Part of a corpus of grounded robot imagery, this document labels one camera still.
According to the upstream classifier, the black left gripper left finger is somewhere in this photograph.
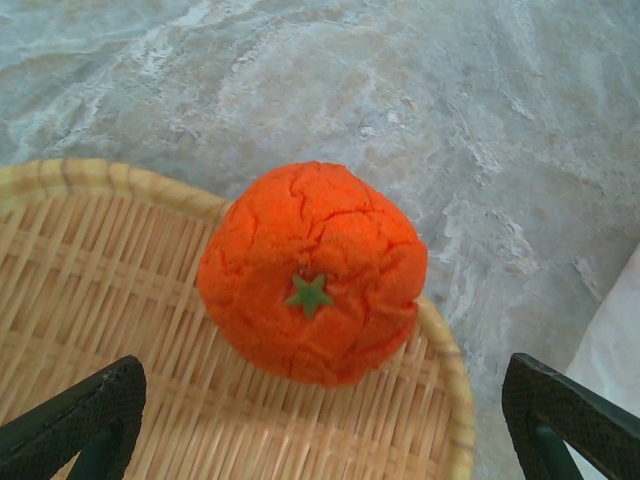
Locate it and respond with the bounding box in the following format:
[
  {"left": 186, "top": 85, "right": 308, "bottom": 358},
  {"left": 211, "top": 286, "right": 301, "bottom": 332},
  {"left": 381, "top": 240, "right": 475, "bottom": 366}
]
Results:
[{"left": 0, "top": 354, "right": 148, "bottom": 480}]

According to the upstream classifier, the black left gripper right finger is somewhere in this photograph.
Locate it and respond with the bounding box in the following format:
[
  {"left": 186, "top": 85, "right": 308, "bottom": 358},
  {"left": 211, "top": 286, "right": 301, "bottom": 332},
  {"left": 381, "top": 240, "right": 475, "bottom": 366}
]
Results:
[{"left": 501, "top": 352, "right": 640, "bottom": 480}]

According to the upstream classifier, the translucent printed plastic bag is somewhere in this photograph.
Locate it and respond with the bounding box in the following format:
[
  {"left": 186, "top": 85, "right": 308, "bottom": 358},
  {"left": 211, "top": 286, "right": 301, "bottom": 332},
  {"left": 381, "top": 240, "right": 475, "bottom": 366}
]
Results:
[{"left": 564, "top": 244, "right": 640, "bottom": 419}]

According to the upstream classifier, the woven bamboo tray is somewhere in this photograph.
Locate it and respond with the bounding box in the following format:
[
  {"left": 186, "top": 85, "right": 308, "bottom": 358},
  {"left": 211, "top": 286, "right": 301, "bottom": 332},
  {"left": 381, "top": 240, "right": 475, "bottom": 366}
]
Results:
[{"left": 0, "top": 157, "right": 476, "bottom": 480}]

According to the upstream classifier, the wrinkled orange mandarin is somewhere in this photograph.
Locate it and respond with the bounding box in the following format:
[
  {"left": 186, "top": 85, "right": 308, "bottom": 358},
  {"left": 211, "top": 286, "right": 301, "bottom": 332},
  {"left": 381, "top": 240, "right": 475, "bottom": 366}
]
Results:
[{"left": 196, "top": 159, "right": 430, "bottom": 390}]

